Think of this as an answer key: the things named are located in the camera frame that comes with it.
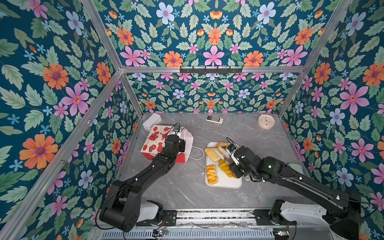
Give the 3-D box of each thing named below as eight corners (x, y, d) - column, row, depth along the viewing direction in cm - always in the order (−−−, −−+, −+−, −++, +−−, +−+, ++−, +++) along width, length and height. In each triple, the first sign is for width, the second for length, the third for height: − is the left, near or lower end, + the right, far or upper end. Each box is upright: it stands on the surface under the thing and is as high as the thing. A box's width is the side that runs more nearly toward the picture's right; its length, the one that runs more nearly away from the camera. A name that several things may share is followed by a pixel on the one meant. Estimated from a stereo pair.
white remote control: (205, 120, 119) (205, 118, 117) (207, 116, 121) (207, 114, 119) (222, 124, 116) (222, 122, 114) (223, 120, 118) (224, 118, 116)
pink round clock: (259, 129, 112) (260, 126, 109) (255, 117, 120) (256, 114, 118) (276, 129, 112) (278, 126, 109) (271, 117, 120) (272, 114, 118)
